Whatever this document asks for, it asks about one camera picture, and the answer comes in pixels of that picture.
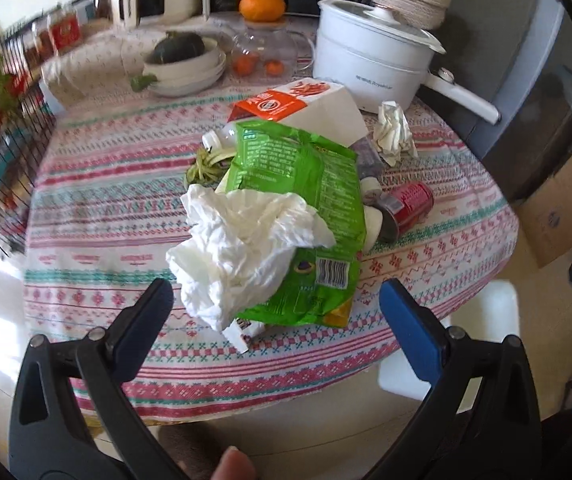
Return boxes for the red soda can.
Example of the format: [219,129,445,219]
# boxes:
[374,182,434,243]

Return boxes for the white tissue paper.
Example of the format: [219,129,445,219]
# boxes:
[165,184,336,333]

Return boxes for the green vegetable scraps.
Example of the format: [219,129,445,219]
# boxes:
[185,148,237,186]

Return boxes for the white plastic milk bottle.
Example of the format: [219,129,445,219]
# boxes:
[202,122,237,152]

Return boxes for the green snack bag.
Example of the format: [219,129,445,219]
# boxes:
[226,118,366,327]

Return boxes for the red white carton box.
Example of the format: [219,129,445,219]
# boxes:
[228,78,368,148]

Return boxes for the pecan nut snack bag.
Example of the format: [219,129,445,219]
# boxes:
[223,318,266,353]

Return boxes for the white yogurt bottle green label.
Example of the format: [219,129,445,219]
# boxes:
[362,205,383,254]

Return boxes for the clear plastic water bottle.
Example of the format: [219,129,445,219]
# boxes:
[351,136,383,205]

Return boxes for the person's left hand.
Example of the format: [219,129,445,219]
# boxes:
[211,446,258,480]

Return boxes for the cardboard box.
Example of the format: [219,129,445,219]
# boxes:
[516,156,572,268]

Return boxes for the patterned striped tablecloth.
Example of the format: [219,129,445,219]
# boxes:
[24,78,519,424]

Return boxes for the small green pepper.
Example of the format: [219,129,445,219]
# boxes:
[130,74,158,92]

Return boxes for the floral cloth on table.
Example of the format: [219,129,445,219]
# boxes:
[40,28,226,108]

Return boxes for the stacked white bowls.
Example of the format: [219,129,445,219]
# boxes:
[142,37,227,98]

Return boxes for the white electric cooking pot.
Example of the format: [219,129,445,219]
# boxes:
[313,0,500,125]

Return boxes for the grey refrigerator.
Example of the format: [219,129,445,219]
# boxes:
[420,0,572,203]

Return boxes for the dark green squash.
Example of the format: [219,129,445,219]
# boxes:
[148,32,205,64]

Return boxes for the red labelled spice jar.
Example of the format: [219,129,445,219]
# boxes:
[47,9,82,54]

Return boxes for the glass teapot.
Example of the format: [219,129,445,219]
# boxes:
[213,14,315,84]

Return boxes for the large orange mandarin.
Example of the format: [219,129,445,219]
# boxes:
[238,0,286,23]

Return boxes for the black wire rack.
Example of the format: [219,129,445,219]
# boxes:
[0,32,56,255]

